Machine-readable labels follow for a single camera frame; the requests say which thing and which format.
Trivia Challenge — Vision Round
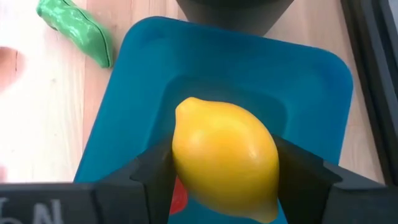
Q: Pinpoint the green plant in black pot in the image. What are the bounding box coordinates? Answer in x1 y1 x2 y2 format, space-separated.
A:
175 0 295 37

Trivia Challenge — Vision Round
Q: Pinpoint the black aluminium table frame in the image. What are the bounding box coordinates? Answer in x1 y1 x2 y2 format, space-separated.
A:
340 0 398 187

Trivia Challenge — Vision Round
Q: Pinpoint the blue plastic tupperware container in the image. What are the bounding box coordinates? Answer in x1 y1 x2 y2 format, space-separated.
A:
73 16 354 224

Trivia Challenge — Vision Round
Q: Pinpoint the yellow toy lemon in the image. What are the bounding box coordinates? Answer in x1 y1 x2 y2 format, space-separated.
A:
171 96 280 224

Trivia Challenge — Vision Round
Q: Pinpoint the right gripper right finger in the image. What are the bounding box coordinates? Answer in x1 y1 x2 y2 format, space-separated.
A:
272 134 345 224

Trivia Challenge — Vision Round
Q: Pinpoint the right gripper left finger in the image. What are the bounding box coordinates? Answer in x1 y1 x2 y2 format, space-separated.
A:
94 136 178 224

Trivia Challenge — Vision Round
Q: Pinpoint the green toy pepper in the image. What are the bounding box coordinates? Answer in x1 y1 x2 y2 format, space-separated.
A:
35 0 114 70

